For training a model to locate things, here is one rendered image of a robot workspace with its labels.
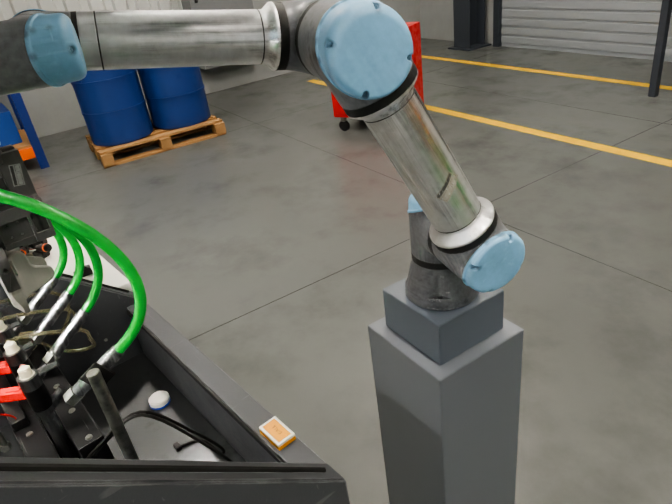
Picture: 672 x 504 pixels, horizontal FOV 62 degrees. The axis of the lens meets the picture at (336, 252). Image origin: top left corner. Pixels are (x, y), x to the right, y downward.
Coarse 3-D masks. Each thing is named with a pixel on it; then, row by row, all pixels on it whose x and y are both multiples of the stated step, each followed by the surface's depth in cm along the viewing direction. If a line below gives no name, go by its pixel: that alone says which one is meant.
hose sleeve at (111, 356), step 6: (114, 348) 69; (108, 354) 69; (114, 354) 69; (120, 354) 69; (102, 360) 69; (108, 360) 69; (114, 360) 69; (108, 366) 69; (78, 384) 69; (84, 384) 69; (78, 390) 69; (84, 390) 70
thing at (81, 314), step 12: (84, 240) 83; (96, 252) 85; (96, 264) 86; (96, 276) 86; (96, 288) 87; (96, 300) 88; (84, 312) 87; (72, 324) 86; (60, 336) 86; (72, 336) 87; (60, 348) 86; (48, 360) 85
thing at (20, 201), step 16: (0, 192) 57; (32, 208) 58; (48, 208) 59; (64, 224) 60; (80, 224) 61; (96, 240) 62; (112, 256) 63; (128, 272) 64; (144, 288) 67; (144, 304) 67; (128, 336) 68
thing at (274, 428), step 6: (276, 420) 82; (264, 426) 81; (270, 426) 81; (276, 426) 81; (282, 426) 81; (270, 432) 80; (276, 432) 80; (282, 432) 80; (288, 432) 80; (276, 438) 79; (282, 438) 79; (294, 438) 80
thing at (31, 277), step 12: (12, 252) 69; (24, 264) 70; (24, 276) 70; (36, 276) 71; (48, 276) 72; (24, 288) 71; (36, 288) 72; (12, 300) 70; (24, 300) 71; (24, 312) 73
